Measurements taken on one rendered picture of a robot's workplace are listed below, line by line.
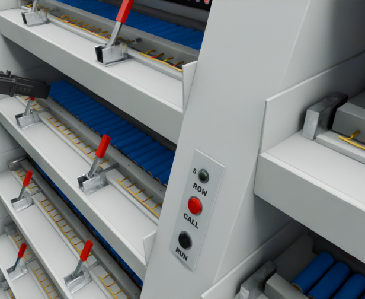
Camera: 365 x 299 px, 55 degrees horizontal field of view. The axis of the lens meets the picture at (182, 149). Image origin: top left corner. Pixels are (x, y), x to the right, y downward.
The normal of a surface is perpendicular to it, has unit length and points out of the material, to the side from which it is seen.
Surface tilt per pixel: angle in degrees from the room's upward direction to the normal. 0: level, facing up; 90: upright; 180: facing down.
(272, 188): 109
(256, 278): 19
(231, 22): 90
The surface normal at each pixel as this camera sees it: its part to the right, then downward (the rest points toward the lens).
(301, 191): -0.75, 0.38
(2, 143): 0.65, 0.42
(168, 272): -0.72, 0.10
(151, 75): -0.02, -0.82
